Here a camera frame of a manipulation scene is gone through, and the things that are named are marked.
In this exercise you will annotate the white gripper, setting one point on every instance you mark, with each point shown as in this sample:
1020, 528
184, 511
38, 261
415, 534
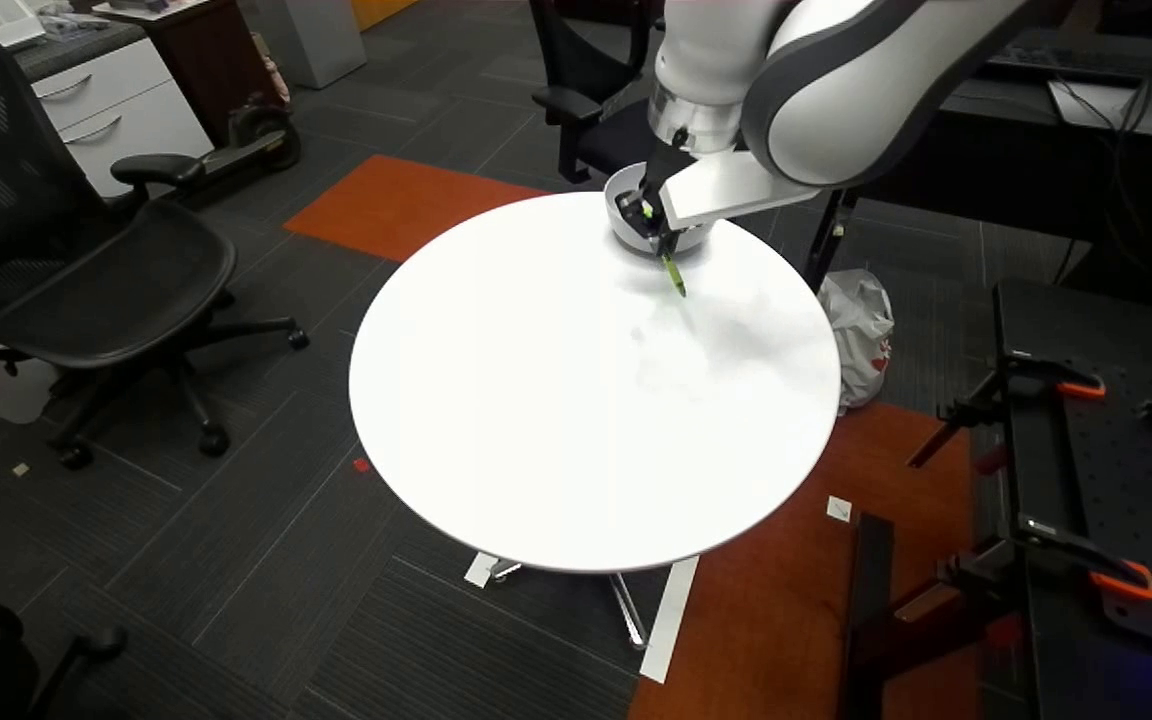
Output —
730, 184

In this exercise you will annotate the green pen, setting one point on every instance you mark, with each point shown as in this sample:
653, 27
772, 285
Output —
674, 275

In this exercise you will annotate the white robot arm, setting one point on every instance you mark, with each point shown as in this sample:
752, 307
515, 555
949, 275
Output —
857, 80

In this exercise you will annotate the white bowl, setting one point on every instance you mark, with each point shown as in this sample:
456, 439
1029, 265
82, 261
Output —
629, 231

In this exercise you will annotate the black padded office chair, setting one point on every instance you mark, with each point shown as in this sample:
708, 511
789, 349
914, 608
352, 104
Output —
580, 95

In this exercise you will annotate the black desk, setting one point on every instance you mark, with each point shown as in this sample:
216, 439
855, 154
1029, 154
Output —
1002, 163

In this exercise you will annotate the small white floor scrap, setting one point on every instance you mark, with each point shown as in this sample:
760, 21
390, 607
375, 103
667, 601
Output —
841, 511

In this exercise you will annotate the black scooter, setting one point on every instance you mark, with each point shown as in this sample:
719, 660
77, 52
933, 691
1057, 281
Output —
250, 135

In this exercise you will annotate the white table base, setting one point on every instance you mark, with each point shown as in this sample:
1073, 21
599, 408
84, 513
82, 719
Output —
670, 621

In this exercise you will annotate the black keyboard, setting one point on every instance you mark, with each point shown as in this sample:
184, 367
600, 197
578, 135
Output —
1070, 58

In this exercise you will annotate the white paper sheet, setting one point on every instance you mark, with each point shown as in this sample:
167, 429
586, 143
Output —
1120, 104

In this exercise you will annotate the white drawer cabinet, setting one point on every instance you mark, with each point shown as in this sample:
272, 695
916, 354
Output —
117, 103

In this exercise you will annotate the black mesh office chair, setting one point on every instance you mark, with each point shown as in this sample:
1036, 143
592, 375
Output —
108, 285

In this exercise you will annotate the black workbench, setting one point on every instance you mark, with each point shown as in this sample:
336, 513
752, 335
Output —
1120, 534

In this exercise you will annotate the black upright post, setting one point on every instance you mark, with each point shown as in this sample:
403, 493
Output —
867, 612

